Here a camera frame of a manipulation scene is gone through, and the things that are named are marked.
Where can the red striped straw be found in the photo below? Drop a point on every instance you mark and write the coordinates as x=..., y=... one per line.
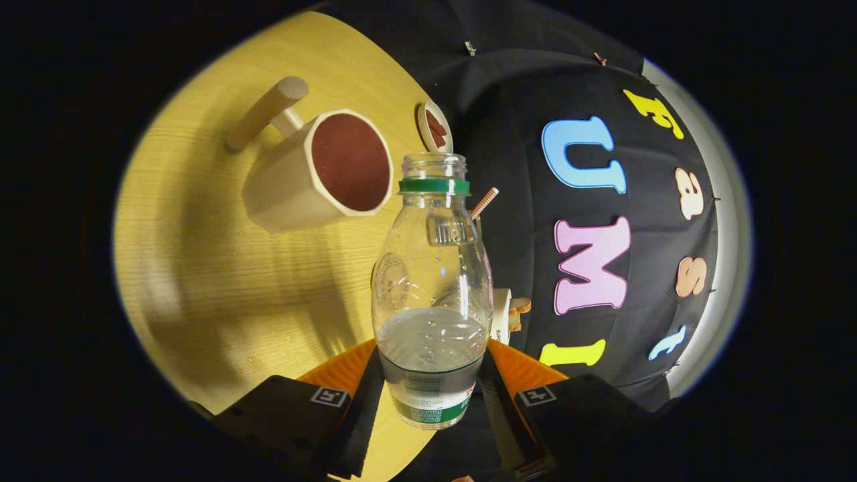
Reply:
x=485, y=203

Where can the white round plate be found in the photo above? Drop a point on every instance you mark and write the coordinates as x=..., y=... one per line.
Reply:
x=423, y=124

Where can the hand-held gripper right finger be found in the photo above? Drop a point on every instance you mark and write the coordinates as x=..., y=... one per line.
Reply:
x=499, y=415

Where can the brown meat piece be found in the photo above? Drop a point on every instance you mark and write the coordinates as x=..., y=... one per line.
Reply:
x=440, y=138
x=434, y=120

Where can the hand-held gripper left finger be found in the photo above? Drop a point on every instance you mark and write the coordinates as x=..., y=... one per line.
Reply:
x=358, y=428

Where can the wooden table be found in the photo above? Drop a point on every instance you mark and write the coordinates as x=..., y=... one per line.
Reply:
x=201, y=268

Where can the toast slice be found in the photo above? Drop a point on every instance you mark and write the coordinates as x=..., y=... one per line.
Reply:
x=514, y=326
x=520, y=306

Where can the white toaster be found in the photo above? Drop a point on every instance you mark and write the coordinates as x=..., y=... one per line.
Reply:
x=501, y=321

